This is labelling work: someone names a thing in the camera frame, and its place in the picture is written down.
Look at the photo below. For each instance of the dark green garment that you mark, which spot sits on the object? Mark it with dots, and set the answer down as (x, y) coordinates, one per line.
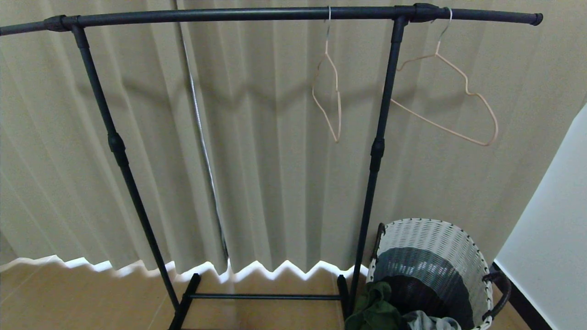
(373, 311)

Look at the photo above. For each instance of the pale grey shorts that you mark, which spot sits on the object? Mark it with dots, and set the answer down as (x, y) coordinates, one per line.
(426, 323)

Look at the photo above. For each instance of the white laundry basket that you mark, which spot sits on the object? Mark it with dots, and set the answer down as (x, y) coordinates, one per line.
(426, 233)

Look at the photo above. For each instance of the pink clothes hanger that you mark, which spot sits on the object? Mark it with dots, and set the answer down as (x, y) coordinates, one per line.
(340, 114)
(438, 123)

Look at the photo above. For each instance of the black clothes rack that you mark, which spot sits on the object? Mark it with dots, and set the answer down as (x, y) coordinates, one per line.
(229, 15)

